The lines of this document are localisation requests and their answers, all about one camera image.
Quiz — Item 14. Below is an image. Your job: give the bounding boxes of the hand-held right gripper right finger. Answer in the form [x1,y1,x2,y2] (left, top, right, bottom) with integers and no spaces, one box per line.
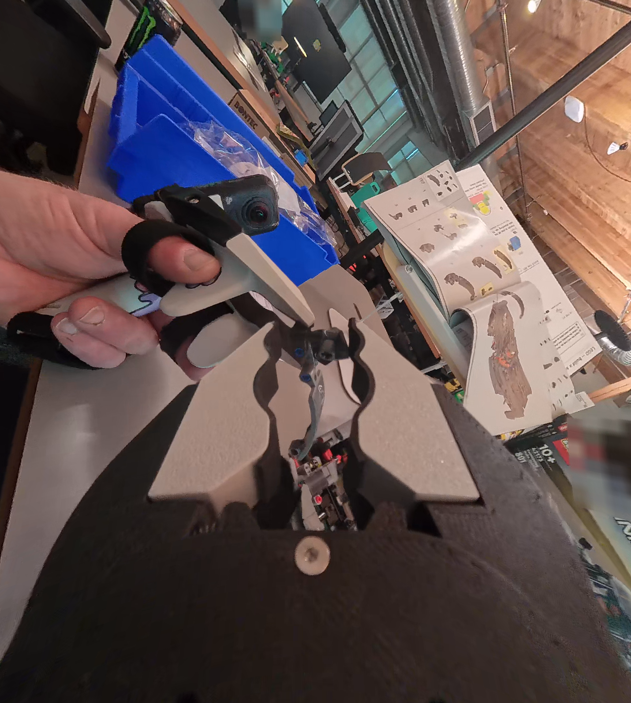
[346,316,482,512]

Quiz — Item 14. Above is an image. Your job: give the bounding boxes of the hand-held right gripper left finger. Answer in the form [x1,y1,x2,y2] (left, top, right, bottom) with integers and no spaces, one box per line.
[147,321,280,506]

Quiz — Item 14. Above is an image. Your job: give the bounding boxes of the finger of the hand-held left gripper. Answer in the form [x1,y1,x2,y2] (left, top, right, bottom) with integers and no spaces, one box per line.
[188,323,276,370]
[158,231,317,329]

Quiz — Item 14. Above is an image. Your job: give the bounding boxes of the grey toy brick car model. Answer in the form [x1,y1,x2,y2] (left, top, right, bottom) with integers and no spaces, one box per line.
[287,428,359,531]

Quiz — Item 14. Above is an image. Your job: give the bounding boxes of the grey toy brick panel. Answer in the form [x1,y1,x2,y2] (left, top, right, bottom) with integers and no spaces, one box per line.
[280,324,350,461]

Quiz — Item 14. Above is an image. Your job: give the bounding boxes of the black car picture set box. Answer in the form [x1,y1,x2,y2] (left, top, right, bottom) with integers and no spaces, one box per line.
[499,414,631,703]

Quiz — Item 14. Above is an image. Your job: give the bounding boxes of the person's left hand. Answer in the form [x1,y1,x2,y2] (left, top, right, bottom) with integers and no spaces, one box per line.
[0,158,223,383]

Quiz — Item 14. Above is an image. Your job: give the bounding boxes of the blue plastic storage bin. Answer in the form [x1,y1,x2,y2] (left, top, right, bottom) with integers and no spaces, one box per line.
[108,34,341,270]

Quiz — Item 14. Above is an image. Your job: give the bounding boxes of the clear plastic bags pile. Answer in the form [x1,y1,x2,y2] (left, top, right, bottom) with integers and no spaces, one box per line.
[178,118,338,248]

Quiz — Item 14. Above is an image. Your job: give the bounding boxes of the brown cardboard box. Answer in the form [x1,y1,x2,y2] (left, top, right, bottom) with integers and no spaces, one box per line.
[227,89,273,136]

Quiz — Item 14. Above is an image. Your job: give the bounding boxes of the brown chair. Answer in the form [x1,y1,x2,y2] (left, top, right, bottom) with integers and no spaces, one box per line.
[342,152,392,190]

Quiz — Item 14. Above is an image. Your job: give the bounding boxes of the grey equipment case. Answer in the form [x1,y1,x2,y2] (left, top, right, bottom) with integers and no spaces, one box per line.
[309,100,366,165]

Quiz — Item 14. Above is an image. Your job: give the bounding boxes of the black green drink can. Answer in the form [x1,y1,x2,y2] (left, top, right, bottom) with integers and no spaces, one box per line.
[128,0,186,49]

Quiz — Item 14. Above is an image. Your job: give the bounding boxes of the open instruction booklet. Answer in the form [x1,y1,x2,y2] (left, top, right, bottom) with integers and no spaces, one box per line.
[364,159,595,437]

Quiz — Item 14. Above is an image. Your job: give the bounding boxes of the black office chair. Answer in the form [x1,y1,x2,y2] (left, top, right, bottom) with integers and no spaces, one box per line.
[0,0,114,178]

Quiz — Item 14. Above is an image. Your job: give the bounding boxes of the black computer monitor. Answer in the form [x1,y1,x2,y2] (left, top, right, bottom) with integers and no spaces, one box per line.
[280,0,354,103]

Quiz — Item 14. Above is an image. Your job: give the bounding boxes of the black metal pole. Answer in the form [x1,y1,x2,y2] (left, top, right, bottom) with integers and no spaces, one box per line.
[454,0,631,172]

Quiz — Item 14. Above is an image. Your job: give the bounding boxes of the silver duct with vent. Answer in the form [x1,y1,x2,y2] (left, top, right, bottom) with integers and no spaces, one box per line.
[428,0,496,152]

